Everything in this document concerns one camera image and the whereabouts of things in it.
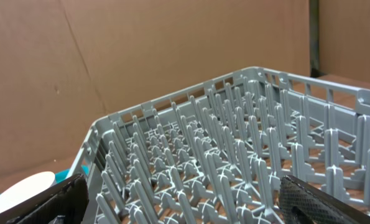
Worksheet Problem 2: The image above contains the grey dish rack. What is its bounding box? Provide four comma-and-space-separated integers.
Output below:
69, 67, 370, 223

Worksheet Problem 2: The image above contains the teal plastic tray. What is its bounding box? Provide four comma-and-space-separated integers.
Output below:
55, 165, 89, 183

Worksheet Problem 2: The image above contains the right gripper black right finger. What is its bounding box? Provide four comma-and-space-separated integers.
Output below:
279, 175, 370, 224

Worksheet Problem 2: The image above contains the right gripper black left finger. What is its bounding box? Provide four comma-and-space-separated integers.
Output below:
0, 174, 89, 224

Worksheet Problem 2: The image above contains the white mint cup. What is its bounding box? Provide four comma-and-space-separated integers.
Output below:
0, 171, 56, 213

